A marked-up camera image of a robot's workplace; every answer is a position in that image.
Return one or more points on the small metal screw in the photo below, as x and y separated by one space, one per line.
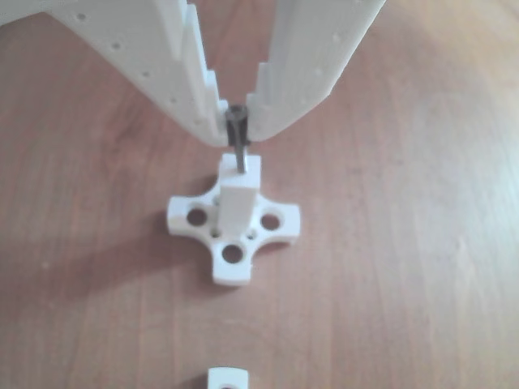
239 133

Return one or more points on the white cross-base peg stand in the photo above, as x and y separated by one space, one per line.
237 202
227 379

